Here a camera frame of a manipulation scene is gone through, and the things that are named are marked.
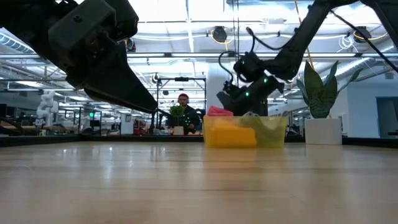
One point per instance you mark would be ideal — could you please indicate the black distant rig frame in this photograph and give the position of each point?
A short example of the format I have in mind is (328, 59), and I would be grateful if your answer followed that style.
(182, 79)

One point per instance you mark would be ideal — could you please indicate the person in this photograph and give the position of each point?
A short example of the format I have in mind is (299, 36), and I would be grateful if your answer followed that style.
(188, 116)

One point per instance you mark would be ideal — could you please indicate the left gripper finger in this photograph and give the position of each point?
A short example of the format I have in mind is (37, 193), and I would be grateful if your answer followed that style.
(118, 84)

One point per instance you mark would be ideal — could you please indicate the black tripod stand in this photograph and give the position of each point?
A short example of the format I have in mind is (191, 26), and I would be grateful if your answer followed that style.
(154, 119)

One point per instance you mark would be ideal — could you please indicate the pink microfiber towel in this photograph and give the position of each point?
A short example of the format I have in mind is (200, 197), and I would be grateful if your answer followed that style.
(219, 111)

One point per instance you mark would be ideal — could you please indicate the potted plant in white pot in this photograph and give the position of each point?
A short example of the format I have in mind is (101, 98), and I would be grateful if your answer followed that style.
(321, 118)

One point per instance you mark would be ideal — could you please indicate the yellow translucent plastic bin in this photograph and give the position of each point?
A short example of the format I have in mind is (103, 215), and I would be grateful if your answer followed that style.
(245, 132)

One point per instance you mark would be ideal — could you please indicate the grey microfiber towel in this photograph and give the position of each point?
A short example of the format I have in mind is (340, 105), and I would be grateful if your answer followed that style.
(264, 129)

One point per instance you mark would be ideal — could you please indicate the round black overhead camera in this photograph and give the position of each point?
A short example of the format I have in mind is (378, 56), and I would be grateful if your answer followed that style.
(219, 34)
(361, 33)

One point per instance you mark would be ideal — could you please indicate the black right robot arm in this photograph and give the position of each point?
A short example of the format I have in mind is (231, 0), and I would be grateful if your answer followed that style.
(298, 40)

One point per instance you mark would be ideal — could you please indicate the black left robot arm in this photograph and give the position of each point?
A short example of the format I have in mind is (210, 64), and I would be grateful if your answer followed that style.
(28, 18)

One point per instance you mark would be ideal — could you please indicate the white building column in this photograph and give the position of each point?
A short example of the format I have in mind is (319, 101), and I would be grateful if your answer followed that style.
(216, 90)

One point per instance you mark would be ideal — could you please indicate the orange microfiber towel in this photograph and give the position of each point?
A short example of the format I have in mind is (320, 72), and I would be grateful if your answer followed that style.
(230, 135)

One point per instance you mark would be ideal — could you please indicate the dark hanging ceiling fixture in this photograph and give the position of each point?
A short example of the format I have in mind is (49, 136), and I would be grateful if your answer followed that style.
(130, 45)

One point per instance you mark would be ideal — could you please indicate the small green bushy plant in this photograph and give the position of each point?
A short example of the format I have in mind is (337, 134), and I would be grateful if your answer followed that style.
(177, 116)

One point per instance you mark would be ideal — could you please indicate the white cabinet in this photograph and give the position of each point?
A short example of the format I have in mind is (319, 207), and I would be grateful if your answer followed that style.
(127, 124)

